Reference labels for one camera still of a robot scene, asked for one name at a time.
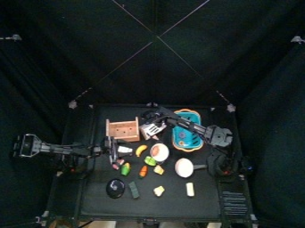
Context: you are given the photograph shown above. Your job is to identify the yellow toy bell pepper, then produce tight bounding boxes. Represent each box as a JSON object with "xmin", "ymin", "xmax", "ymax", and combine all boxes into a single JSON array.
[{"xmin": 153, "ymin": 185, "xmax": 167, "ymax": 198}]

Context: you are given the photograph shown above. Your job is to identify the yellow toy banana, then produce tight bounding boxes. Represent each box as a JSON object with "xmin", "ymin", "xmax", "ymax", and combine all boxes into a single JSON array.
[{"xmin": 134, "ymin": 143, "xmax": 149, "ymax": 158}]

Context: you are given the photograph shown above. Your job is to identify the yellow white toy butter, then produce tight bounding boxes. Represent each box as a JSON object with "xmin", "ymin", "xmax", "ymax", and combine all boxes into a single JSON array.
[{"xmin": 185, "ymin": 182, "xmax": 197, "ymax": 198}]

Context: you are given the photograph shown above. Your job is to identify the white toy pot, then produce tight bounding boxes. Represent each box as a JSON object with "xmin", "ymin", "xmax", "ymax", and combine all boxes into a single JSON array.
[{"xmin": 149, "ymin": 142, "xmax": 171, "ymax": 163}]

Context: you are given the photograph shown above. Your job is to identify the white cup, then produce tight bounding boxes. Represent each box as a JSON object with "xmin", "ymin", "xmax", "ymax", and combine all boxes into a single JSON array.
[{"xmin": 117, "ymin": 144, "xmax": 135, "ymax": 154}]

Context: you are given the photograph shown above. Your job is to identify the green toy leaf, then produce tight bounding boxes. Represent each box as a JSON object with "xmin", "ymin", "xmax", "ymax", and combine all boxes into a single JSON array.
[{"xmin": 143, "ymin": 155, "xmax": 158, "ymax": 167}]

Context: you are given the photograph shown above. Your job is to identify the black round lid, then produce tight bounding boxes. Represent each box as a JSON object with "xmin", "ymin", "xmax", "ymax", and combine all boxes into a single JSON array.
[{"xmin": 105, "ymin": 178, "xmax": 127, "ymax": 200}]

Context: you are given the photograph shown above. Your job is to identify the pink toy food piece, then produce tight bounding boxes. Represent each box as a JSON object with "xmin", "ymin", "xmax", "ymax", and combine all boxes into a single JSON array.
[{"xmin": 111, "ymin": 159, "xmax": 126, "ymax": 171}]

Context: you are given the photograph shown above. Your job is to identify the teal basket orange handles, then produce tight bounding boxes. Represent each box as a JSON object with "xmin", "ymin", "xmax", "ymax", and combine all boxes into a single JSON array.
[{"xmin": 170, "ymin": 108, "xmax": 205, "ymax": 153}]

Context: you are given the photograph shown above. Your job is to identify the green yellow toy corn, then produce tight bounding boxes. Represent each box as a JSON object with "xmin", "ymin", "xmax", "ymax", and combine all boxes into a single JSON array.
[{"xmin": 119, "ymin": 161, "xmax": 133, "ymax": 177}]

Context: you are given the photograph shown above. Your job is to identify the grey crackle block green circle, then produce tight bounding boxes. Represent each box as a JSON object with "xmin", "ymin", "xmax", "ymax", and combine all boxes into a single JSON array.
[{"xmin": 127, "ymin": 181, "xmax": 142, "ymax": 200}]

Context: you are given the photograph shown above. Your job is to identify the wooden toy crate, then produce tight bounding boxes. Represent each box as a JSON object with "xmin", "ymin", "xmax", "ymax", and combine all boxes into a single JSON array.
[{"xmin": 105, "ymin": 117, "xmax": 142, "ymax": 143}]

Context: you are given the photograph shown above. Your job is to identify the white text label sticker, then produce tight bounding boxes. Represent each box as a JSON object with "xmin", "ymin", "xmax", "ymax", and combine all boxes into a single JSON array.
[{"xmin": 222, "ymin": 191, "xmax": 248, "ymax": 216}]

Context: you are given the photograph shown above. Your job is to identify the thin white cord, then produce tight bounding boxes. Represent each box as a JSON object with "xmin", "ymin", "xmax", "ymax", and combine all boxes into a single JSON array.
[
  {"xmin": 110, "ymin": 0, "xmax": 233, "ymax": 107},
  {"xmin": 71, "ymin": 0, "xmax": 212, "ymax": 104}
]

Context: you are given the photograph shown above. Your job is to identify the white toy frying pan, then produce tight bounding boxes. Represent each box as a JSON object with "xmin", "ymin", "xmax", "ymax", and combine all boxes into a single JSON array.
[{"xmin": 174, "ymin": 157, "xmax": 209, "ymax": 179}]

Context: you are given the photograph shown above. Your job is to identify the yellow orange toy food piece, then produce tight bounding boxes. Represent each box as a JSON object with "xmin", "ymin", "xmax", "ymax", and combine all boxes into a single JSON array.
[{"xmin": 153, "ymin": 164, "xmax": 166, "ymax": 175}]

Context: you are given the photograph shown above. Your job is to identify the orange toy carrot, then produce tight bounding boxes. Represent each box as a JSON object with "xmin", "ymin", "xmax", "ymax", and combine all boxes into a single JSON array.
[{"xmin": 138, "ymin": 165, "xmax": 149, "ymax": 179}]

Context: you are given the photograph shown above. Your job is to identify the orange round toy food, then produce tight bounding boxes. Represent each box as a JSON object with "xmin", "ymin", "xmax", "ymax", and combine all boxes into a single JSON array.
[{"xmin": 151, "ymin": 145, "xmax": 165, "ymax": 159}]

